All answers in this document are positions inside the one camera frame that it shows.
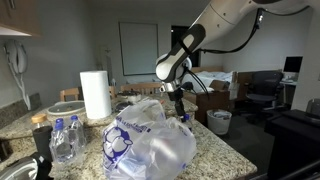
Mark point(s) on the white paper towel roll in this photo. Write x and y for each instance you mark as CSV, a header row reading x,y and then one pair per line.
x,y
96,94

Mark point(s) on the white wall phone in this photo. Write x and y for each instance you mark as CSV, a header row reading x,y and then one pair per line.
x,y
18,62

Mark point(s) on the black office chair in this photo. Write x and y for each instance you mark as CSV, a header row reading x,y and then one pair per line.
x,y
264,88

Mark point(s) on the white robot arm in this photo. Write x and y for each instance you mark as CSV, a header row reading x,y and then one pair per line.
x,y
217,19

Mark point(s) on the blue cap water bottle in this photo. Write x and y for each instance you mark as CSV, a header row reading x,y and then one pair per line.
x,y
188,123

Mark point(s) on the wooden chair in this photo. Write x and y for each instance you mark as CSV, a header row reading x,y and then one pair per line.
x,y
144,88
69,92

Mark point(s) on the white plastic shopping bag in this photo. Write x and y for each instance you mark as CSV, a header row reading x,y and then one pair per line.
x,y
142,143

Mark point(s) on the wooden upper cabinet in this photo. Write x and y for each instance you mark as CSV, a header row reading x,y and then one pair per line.
x,y
19,18

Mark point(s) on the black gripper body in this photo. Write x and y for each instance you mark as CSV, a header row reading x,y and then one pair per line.
x,y
175,91

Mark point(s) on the dark jar wooden lid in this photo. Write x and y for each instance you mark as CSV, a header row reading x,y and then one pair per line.
x,y
41,131

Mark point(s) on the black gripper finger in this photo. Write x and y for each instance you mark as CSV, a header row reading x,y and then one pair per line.
x,y
179,107
184,117

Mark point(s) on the white wall whiteboard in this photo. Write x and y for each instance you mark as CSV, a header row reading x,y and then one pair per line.
x,y
139,47

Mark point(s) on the computer monitor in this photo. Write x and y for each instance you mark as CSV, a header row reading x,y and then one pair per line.
x,y
293,64

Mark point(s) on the crushed clear water bottle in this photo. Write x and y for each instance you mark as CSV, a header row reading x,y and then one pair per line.
x,y
60,146
76,134

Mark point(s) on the round glass lid dish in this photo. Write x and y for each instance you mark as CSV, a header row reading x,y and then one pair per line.
x,y
66,108

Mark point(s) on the black cart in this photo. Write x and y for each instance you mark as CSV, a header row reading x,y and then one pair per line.
x,y
296,142

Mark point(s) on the white waste bin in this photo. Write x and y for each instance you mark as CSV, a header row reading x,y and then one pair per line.
x,y
218,121

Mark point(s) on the black silver appliance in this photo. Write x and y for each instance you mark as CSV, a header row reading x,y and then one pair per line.
x,y
33,167

